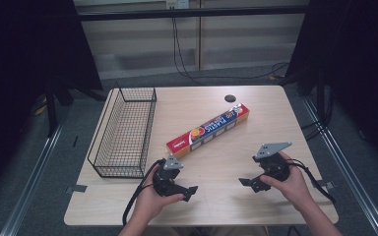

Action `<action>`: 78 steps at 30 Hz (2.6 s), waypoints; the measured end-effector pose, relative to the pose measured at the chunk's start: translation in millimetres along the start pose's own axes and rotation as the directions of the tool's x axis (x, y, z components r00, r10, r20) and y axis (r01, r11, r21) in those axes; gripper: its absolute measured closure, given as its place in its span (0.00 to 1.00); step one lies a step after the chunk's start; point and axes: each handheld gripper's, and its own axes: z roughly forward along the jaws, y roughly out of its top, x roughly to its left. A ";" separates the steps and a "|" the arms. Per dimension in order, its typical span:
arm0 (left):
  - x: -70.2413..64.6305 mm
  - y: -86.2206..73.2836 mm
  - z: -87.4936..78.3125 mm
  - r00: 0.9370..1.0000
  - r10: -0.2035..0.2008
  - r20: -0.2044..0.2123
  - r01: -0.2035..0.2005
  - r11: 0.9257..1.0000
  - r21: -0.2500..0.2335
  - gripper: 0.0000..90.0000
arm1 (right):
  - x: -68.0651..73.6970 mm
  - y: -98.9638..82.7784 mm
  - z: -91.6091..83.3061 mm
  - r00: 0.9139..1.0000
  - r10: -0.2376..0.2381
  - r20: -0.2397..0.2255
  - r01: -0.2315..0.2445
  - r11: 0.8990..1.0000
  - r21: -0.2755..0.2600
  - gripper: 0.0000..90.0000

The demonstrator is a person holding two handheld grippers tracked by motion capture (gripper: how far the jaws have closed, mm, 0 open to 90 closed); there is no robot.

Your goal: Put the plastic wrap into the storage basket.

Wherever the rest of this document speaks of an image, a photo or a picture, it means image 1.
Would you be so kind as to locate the white wall outlet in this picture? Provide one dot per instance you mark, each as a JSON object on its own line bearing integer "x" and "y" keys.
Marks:
{"x": 177, "y": 4}

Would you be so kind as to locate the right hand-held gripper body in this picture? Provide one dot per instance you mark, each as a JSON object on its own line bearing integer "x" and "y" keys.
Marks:
{"x": 274, "y": 165}

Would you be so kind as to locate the aluminium floor rail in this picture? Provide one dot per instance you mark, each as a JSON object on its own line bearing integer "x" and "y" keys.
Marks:
{"x": 29, "y": 183}
{"x": 351, "y": 177}

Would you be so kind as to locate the black horizontal bar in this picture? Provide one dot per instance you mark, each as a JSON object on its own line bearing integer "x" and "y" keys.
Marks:
{"x": 193, "y": 13}

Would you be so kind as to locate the person's left hand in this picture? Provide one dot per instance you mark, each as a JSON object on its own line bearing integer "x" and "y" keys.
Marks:
{"x": 149, "y": 203}

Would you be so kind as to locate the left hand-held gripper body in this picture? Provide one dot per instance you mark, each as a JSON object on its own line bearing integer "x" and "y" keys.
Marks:
{"x": 164, "y": 183}

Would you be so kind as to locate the black curtain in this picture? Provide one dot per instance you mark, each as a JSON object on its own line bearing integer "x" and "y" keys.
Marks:
{"x": 19, "y": 82}
{"x": 357, "y": 65}

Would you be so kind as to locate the black metal stand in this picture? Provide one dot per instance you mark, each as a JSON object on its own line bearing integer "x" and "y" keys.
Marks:
{"x": 321, "y": 98}
{"x": 51, "y": 111}

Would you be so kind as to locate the grey table edge bracket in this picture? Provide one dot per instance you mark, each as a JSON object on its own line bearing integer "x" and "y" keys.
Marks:
{"x": 326, "y": 185}

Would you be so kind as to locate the round dark table grommet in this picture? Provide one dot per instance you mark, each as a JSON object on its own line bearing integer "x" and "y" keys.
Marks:
{"x": 230, "y": 98}

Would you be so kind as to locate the red and blue wrap box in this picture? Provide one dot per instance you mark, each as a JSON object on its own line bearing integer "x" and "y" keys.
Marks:
{"x": 208, "y": 129}

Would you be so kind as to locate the person's right hand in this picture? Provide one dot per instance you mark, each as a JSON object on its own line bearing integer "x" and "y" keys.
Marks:
{"x": 293, "y": 188}

